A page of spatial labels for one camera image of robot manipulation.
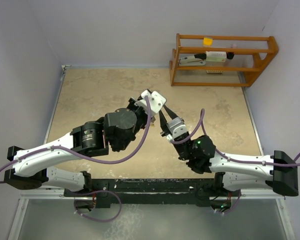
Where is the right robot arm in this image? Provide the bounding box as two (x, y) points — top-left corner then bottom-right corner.
(159, 107), (299, 197)

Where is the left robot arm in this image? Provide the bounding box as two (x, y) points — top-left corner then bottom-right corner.
(2, 92), (166, 196)

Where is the small comb binding piece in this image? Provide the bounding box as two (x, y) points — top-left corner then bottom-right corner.
(206, 70), (224, 74)

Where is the wooden shelf rack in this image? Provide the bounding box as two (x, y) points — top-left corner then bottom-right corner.
(169, 33), (279, 87)

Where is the white stapler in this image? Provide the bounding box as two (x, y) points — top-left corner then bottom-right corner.
(178, 53), (207, 67)

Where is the white green box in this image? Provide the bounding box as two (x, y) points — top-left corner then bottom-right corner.
(205, 51), (227, 62)

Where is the yellow sticky note block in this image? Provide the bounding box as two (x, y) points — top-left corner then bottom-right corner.
(202, 37), (213, 47)

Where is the small black object on shelf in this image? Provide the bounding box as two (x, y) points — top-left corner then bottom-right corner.
(226, 52), (235, 60)

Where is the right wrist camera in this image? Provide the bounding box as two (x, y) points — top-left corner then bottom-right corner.
(166, 118), (190, 144)

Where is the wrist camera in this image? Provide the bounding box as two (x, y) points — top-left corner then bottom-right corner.
(135, 90), (167, 118)
(166, 118), (190, 144)

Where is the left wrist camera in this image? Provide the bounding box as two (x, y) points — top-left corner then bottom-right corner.
(135, 90), (167, 118)

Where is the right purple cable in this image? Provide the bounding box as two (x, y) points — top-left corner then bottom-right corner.
(170, 108), (300, 168)

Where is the purple cable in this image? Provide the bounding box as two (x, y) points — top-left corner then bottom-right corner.
(170, 108), (300, 168)
(0, 96), (152, 185)

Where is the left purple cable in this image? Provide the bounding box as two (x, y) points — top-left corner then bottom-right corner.
(0, 96), (152, 185)

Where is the black mounting base rail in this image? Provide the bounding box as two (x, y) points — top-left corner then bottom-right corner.
(64, 178), (240, 209)

